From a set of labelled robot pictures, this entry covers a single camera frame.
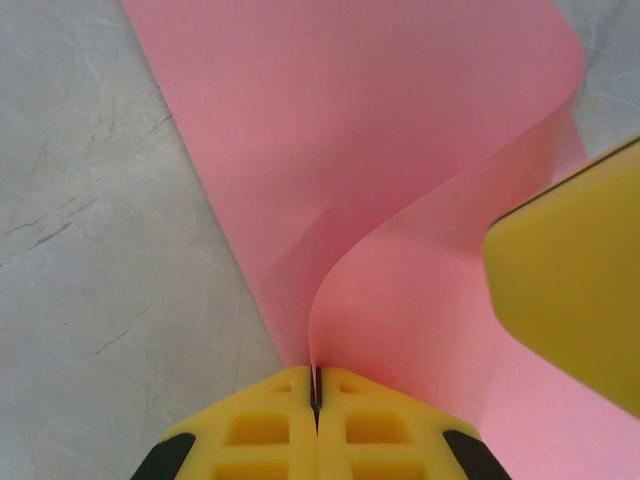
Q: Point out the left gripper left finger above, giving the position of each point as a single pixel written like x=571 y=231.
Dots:
x=250 y=425

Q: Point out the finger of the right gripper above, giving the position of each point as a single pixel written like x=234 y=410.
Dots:
x=575 y=275

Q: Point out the pink paper sheet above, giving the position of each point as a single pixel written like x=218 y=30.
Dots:
x=325 y=150

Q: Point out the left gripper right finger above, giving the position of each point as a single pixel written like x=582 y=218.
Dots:
x=390 y=425

